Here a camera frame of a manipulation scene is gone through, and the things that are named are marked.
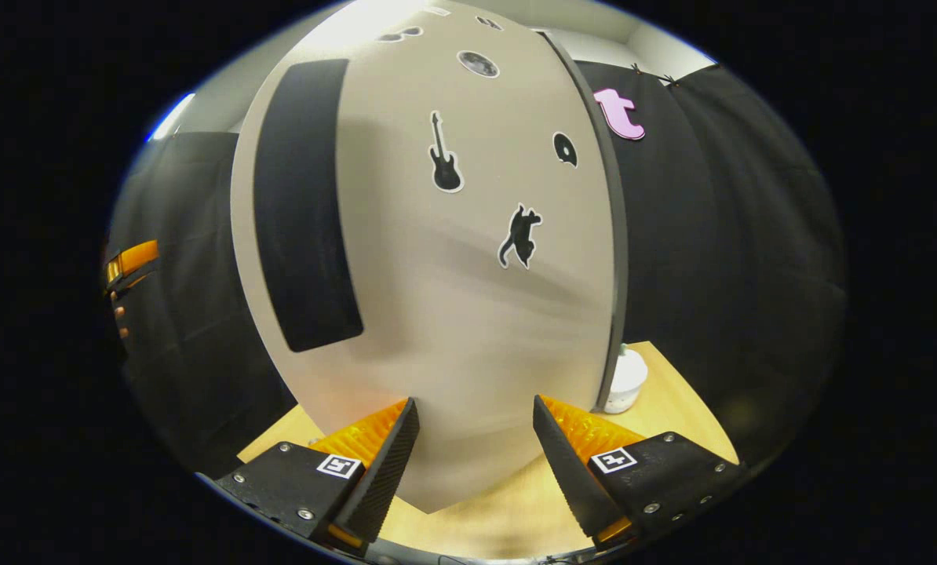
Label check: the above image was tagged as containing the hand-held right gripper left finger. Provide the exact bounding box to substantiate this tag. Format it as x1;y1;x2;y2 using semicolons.
213;396;421;550

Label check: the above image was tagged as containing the grey cabinet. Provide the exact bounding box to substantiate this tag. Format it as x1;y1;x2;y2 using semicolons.
539;31;630;413

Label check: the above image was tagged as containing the white round container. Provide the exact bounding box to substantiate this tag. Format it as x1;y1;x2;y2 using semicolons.
603;344;648;414

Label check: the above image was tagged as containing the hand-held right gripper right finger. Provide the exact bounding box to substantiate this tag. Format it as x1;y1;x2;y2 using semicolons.
533;395;748;550

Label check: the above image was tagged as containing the cream cabinet door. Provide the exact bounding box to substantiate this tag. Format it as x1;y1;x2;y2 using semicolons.
231;0;618;515

